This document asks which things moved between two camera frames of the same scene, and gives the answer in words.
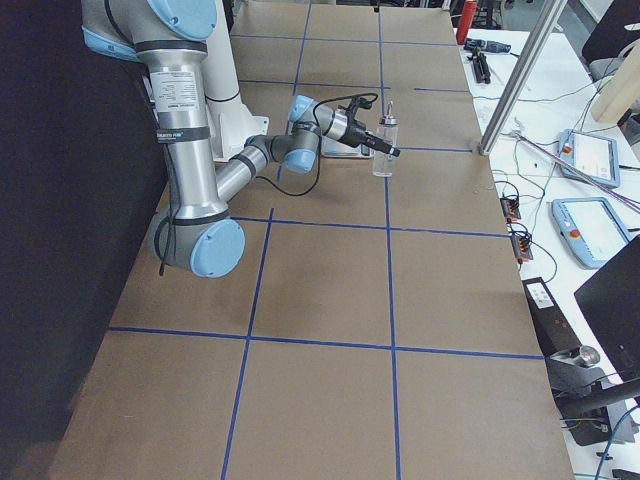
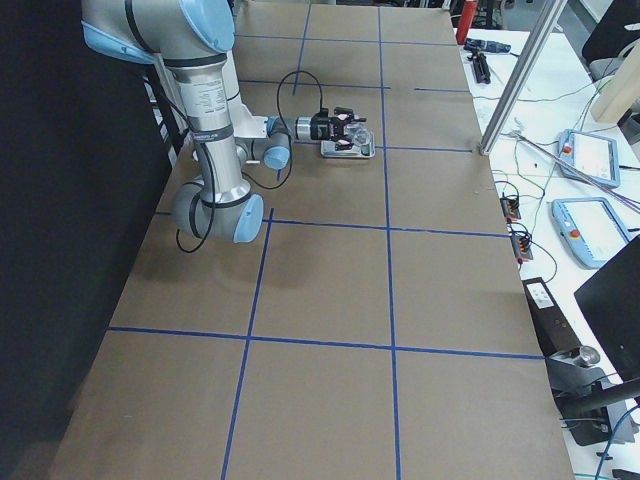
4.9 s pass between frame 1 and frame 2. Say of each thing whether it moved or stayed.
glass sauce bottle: moved
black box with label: stayed
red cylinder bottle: stayed
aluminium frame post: stayed
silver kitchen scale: stayed
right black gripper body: moved
